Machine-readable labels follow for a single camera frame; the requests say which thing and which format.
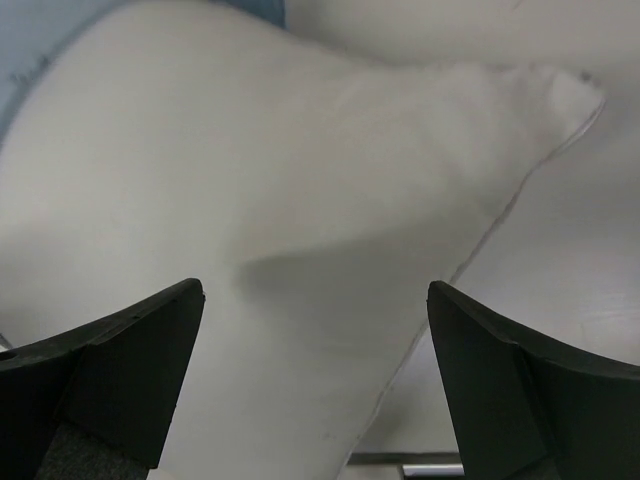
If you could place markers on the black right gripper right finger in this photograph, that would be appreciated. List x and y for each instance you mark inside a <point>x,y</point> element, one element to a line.
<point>527,406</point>

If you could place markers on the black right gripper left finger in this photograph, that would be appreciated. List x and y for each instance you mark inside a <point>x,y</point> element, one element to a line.
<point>97,401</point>

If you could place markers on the white pillow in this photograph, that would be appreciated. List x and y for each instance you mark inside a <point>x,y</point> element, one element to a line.
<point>315,196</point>

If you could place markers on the light blue pillowcase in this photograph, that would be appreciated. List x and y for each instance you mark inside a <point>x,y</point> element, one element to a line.
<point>20,55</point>

